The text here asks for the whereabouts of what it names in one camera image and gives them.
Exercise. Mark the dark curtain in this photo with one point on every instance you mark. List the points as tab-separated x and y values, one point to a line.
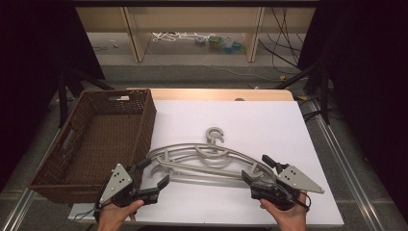
369	80
32	64

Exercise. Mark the light wooden shelf unit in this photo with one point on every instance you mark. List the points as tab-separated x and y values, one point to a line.
192	19

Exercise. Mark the white foam board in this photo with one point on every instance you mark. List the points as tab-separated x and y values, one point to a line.
250	122

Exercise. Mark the person's right hand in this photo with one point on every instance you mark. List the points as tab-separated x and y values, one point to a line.
292	219

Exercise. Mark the black stand legs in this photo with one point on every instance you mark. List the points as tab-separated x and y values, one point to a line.
324	96
62	96

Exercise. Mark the person's left hand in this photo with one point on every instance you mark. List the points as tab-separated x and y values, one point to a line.
114	218

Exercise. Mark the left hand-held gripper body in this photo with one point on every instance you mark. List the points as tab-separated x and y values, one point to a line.
117	184

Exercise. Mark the pile of colourful toys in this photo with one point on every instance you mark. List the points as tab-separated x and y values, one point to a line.
221	43

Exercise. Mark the brown wicker basket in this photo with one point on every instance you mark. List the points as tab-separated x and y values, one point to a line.
109	141

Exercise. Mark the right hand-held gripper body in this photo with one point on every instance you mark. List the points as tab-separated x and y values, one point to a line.
295	179

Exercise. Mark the metal floor rail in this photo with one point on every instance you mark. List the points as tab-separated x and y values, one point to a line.
19	208
349	166

